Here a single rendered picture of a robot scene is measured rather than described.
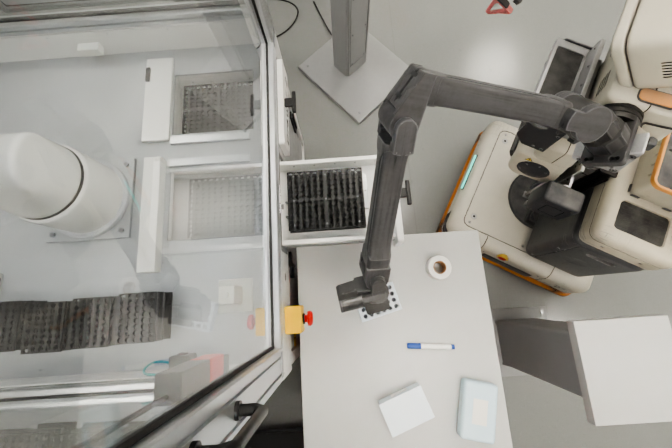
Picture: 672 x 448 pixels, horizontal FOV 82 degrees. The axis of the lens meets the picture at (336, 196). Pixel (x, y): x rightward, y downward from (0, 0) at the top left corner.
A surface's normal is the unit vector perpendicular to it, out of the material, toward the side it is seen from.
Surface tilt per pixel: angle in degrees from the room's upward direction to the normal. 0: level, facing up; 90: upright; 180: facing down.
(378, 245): 43
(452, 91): 49
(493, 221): 0
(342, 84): 5
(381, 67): 3
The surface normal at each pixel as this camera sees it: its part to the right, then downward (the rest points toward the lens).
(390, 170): 0.13, 0.57
